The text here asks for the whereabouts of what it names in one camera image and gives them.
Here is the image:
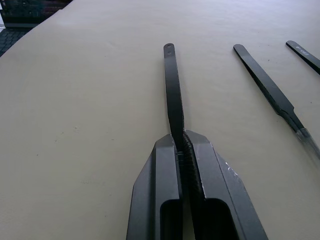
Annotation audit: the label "dark laptop computer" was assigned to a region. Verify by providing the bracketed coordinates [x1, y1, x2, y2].
[0, 0, 76, 59]

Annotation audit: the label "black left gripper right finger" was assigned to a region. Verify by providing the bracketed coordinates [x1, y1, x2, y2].
[183, 129, 269, 240]

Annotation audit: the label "black tweezers with two holes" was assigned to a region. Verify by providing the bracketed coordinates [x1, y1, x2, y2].
[163, 42, 187, 154]

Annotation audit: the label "black tweezers with clear tip cap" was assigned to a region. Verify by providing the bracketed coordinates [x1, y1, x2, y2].
[232, 43, 320, 161]

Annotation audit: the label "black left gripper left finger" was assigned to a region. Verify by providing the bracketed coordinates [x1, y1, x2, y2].
[125, 133, 196, 240]

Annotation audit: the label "black tweezers with white print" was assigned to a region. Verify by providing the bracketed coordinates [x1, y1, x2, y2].
[285, 40, 320, 77]

